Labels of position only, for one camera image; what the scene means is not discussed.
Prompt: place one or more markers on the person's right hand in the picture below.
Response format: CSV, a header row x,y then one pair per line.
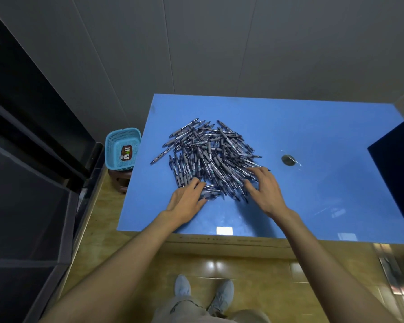
x,y
269,195

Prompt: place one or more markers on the blue plastic basket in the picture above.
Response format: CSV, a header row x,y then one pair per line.
x,y
116,147

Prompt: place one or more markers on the person's grey shoe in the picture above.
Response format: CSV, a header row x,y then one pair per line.
x,y
222,296
182,285

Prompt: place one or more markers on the blue table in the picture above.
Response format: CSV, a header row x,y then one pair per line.
x,y
323,131

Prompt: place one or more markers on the brown plastic stool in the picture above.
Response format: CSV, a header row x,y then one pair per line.
x,y
119,181

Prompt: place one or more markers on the person's left grey shoe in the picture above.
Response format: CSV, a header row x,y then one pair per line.
x,y
182,285

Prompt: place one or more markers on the person's left hand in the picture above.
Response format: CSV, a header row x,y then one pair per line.
x,y
185,201

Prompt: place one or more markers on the small round metal disc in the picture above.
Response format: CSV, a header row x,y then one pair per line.
x,y
288,160

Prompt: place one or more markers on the black tiered pen display stand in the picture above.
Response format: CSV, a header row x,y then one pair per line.
x,y
397,164

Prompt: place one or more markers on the pile of grey pens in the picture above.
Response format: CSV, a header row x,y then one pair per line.
x,y
212,154

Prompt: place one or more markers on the person's beige trousers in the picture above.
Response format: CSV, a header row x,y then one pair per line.
x,y
181,314

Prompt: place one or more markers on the person's left forearm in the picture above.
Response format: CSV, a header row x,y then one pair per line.
x,y
114,272

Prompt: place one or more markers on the person's right forearm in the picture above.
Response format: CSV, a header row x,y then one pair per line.
x,y
323,265

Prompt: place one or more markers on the black shelf unit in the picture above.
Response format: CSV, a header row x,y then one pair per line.
x,y
23,181

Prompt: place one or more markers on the person's right grey shoe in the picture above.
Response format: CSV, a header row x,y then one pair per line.
x,y
222,296

